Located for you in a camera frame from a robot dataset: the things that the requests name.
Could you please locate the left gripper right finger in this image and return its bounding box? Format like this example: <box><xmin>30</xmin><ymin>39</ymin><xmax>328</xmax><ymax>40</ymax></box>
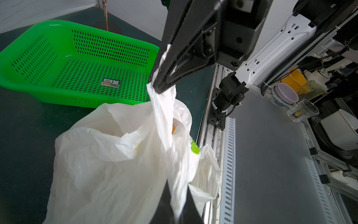
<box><xmin>180</xmin><ymin>188</ymin><xmax>203</xmax><ymax>224</ymax></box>

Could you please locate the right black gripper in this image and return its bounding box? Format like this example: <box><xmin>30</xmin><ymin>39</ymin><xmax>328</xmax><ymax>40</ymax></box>
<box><xmin>149</xmin><ymin>0</ymin><xmax>272</xmax><ymax>94</ymax></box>

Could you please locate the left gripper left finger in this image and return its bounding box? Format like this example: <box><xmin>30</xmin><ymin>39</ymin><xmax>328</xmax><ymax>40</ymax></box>
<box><xmin>150</xmin><ymin>182</ymin><xmax>175</xmax><ymax>224</ymax></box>

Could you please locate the white plastic bag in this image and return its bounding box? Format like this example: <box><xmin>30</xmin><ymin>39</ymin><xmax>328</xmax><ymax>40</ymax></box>
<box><xmin>42</xmin><ymin>44</ymin><xmax>222</xmax><ymax>224</ymax></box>

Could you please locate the green plastic basket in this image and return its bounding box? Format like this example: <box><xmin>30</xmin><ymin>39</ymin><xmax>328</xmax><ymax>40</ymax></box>
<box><xmin>1</xmin><ymin>20</ymin><xmax>159</xmax><ymax>108</ymax></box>

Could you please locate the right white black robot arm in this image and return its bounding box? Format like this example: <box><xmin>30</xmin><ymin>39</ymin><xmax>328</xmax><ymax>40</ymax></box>
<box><xmin>149</xmin><ymin>1</ymin><xmax>358</xmax><ymax>130</ymax></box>

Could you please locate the white vented strip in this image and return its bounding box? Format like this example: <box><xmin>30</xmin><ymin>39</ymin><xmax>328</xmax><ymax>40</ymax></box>
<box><xmin>219</xmin><ymin>117</ymin><xmax>236</xmax><ymax>224</ymax></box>

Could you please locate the bronze ornate hook stand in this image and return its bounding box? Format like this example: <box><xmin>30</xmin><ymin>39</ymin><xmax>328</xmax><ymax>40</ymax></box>
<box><xmin>93</xmin><ymin>0</ymin><xmax>123</xmax><ymax>35</ymax></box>

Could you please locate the blue white ceramic bowl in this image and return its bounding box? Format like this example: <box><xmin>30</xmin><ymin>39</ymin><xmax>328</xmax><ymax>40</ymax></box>
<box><xmin>271</xmin><ymin>83</ymin><xmax>299</xmax><ymax>107</ymax></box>

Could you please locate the yellow container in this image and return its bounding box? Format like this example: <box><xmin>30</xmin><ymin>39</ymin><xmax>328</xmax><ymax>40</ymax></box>
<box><xmin>281</xmin><ymin>68</ymin><xmax>310</xmax><ymax>95</ymax></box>

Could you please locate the clear measuring cup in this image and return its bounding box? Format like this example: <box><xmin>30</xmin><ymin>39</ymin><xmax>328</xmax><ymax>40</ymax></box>
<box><xmin>287</xmin><ymin>99</ymin><xmax>319</xmax><ymax>122</ymax></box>

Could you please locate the dark green table mat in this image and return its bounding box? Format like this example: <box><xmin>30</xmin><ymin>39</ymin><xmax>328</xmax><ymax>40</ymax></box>
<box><xmin>1</xmin><ymin>7</ymin><xmax>214</xmax><ymax>224</ymax></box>

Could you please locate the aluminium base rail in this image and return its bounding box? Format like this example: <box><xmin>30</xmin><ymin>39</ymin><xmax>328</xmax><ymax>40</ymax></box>
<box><xmin>197</xmin><ymin>65</ymin><xmax>229</xmax><ymax>224</ymax></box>

